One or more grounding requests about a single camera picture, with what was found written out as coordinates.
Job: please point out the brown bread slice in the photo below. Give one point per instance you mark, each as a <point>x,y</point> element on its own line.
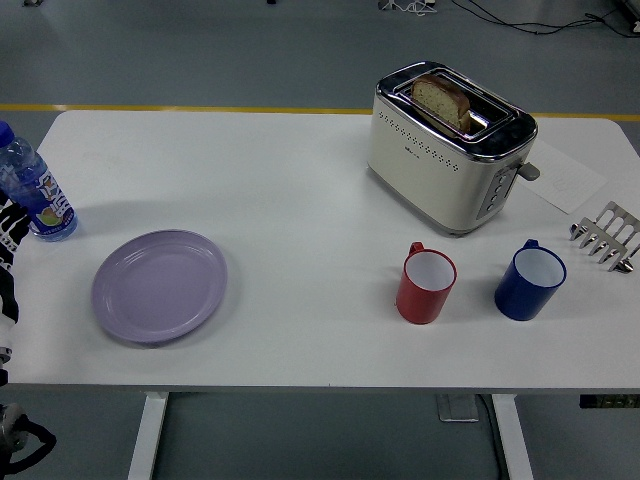
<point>442,100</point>

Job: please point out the cream chrome toaster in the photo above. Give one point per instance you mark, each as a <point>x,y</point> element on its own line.
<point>430,185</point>

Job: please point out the clear blue-capped water bottle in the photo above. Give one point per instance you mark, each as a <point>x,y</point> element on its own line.
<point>30,180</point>

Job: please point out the white floor stand base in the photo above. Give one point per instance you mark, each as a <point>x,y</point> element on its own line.
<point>407,5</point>

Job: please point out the white paper sheet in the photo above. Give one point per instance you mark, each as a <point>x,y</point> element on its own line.
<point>565,180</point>

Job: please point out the white table leg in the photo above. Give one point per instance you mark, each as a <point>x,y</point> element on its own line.
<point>515,440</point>
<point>148,440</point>

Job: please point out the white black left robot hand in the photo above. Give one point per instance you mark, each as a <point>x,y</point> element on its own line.
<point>7,235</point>

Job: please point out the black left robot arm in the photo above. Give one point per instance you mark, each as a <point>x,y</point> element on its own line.
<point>9,422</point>

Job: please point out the grey floor outlet box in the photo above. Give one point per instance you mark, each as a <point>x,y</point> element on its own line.
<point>457,407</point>

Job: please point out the blue mug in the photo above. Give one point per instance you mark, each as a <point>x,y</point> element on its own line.
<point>520,297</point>

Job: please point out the silver metal toast rack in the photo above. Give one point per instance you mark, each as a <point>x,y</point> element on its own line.
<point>612,235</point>

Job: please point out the purple round plate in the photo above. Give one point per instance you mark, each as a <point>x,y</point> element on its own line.
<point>159,286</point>

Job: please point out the table height control panel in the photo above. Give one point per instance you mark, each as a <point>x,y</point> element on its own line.
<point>610,401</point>

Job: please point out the red mug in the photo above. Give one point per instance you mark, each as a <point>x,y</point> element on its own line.
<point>417,300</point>

